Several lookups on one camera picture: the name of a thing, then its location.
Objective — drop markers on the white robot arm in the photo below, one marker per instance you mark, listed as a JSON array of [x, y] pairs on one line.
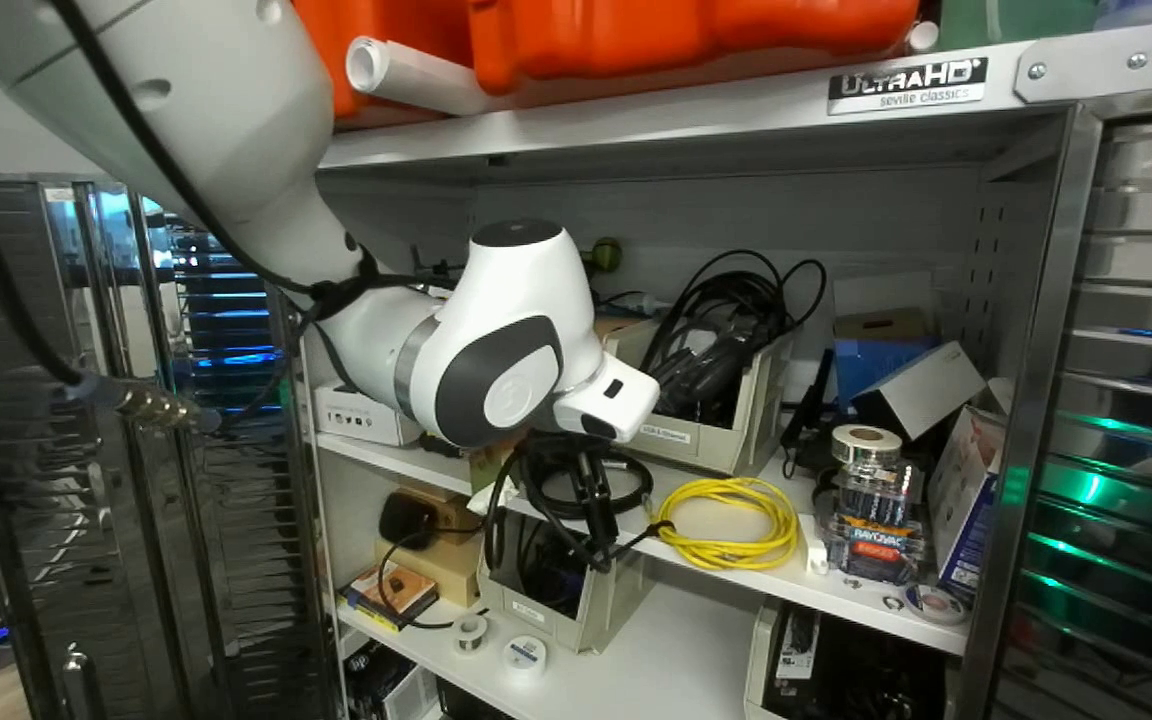
[[221, 110]]

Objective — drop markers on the roll of white tape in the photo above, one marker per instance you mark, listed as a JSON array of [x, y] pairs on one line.
[[867, 453]]

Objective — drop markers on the beige lower shelf bin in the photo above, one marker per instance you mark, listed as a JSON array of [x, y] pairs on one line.
[[539, 582]]

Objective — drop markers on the orange plastic case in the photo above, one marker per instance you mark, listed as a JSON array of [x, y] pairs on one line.
[[429, 24]]

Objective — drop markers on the beige bin with black cables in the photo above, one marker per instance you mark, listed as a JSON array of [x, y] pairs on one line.
[[716, 359]]

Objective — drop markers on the orange plastic tub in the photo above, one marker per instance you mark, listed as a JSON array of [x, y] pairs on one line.
[[618, 38]]

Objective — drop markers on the white plastic pipe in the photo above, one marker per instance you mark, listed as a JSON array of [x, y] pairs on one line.
[[415, 78]]

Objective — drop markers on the blue cardboard box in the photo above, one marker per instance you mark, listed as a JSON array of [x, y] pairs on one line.
[[870, 363]]

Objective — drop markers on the white cardboard box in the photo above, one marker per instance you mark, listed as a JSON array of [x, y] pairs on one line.
[[360, 419]]

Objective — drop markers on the metal shelving unit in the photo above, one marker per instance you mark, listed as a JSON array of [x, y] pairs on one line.
[[1017, 176]]

